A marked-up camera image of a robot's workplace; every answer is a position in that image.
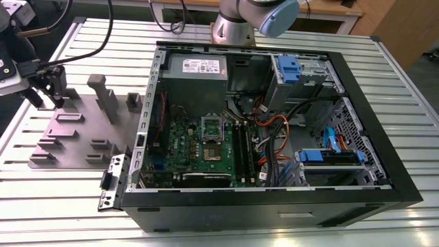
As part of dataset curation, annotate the orange flat wire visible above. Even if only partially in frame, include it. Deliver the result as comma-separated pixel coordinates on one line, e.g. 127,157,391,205
335,133,348,153

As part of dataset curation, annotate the black RAM slot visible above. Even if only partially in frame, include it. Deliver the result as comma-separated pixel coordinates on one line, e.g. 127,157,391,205
241,120,257,181
232,121,245,181

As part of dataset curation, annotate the metal socket cover frame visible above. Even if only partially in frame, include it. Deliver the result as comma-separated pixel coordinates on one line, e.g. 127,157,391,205
200,114,227,143

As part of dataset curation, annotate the grey metal disk bay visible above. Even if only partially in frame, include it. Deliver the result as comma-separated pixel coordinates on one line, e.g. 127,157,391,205
291,148,392,188

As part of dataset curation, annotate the green motherboard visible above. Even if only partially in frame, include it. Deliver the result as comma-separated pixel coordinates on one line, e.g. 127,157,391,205
140,113,267,189

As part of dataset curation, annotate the grey power supply unit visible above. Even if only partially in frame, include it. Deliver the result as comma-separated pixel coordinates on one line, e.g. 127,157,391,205
160,53,229,121

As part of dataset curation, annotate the wooden desk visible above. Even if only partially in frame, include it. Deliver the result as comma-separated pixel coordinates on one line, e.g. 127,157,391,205
297,0,364,36

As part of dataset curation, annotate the grey metal card bracket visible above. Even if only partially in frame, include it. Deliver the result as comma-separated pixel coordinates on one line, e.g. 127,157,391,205
97,153,133,212

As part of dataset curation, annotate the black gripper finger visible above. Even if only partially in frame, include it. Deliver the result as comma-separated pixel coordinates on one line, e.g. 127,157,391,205
42,65,66,109
26,87,44,109

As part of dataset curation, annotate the black camera cable with plug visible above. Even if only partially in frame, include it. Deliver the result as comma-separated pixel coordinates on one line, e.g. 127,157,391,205
16,0,113,78

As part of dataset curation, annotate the hose with brass ferrule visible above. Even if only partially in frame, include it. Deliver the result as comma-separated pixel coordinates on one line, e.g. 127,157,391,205
16,0,73,39

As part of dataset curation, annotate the thin red wire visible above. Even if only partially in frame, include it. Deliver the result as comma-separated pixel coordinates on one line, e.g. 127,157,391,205
145,92,168,150

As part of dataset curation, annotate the blue flat wire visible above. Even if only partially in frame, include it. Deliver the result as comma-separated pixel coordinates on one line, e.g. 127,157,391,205
323,127,343,154

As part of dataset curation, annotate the hard disk in blue carrier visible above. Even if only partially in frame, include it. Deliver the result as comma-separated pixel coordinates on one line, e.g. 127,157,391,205
295,148,367,168

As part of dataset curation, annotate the wooden cabinet panel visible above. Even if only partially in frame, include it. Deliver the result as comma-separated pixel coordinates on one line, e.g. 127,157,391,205
349,0,439,70

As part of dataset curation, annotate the blue plastic drive latch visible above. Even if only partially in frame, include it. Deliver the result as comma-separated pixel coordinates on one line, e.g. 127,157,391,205
277,55,303,84

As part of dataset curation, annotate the orange wire bundle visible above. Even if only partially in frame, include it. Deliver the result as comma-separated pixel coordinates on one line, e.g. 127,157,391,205
253,114,291,167

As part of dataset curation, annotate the black open PC case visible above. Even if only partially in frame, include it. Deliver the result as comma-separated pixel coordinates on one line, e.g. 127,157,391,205
120,40,423,234

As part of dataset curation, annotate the black graphics card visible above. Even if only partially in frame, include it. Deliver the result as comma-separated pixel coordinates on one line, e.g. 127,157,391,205
169,171,233,189

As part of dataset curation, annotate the white desk frame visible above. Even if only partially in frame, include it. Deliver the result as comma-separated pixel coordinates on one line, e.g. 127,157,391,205
147,0,221,23

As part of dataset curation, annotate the blue video port connector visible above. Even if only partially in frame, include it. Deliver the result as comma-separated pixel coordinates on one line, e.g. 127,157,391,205
100,170,113,191

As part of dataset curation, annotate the grey plastic parts rack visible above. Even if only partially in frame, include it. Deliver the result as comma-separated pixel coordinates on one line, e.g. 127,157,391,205
26,74,144,170

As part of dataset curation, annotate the yellow black wire bundle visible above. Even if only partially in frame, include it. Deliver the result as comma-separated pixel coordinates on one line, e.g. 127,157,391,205
221,107,248,122

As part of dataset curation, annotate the thick black cable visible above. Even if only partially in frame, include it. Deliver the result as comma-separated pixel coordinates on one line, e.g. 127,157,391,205
264,94,340,188

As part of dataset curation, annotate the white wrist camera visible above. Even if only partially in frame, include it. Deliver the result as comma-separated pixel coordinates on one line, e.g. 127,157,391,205
9,1,37,26
0,58,24,96

